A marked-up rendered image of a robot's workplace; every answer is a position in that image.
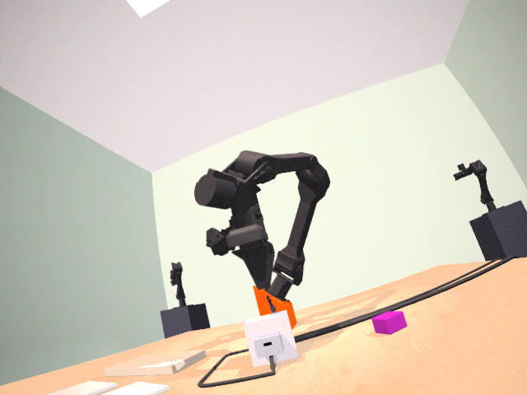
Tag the magenta cube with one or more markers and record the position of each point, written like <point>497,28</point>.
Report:
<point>389,322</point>

